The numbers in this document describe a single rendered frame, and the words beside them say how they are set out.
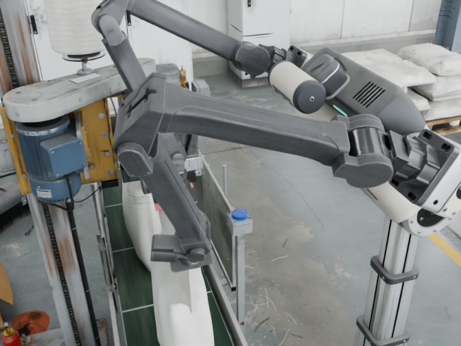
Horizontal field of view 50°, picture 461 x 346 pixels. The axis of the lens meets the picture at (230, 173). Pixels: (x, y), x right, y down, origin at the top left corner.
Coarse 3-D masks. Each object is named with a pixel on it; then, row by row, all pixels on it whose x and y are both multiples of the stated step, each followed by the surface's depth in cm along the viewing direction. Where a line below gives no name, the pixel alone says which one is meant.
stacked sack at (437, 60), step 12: (408, 48) 455; (420, 48) 452; (432, 48) 451; (444, 48) 456; (408, 60) 450; (420, 60) 435; (432, 60) 426; (444, 60) 421; (456, 60) 423; (432, 72) 424; (444, 72) 415; (456, 72) 422
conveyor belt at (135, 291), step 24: (120, 192) 289; (120, 216) 268; (120, 240) 249; (120, 264) 233; (120, 288) 219; (144, 288) 218; (144, 312) 206; (216, 312) 205; (144, 336) 195; (216, 336) 194
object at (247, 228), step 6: (228, 216) 186; (228, 222) 188; (234, 222) 182; (240, 222) 182; (246, 222) 183; (234, 228) 183; (240, 228) 184; (246, 228) 185; (234, 234) 184; (240, 234) 185
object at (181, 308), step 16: (160, 272) 161; (192, 272) 158; (160, 288) 155; (176, 288) 149; (192, 288) 150; (160, 304) 156; (176, 304) 150; (192, 304) 143; (208, 304) 157; (160, 320) 159; (176, 320) 150; (192, 320) 152; (208, 320) 155; (160, 336) 170; (176, 336) 154; (192, 336) 155; (208, 336) 158
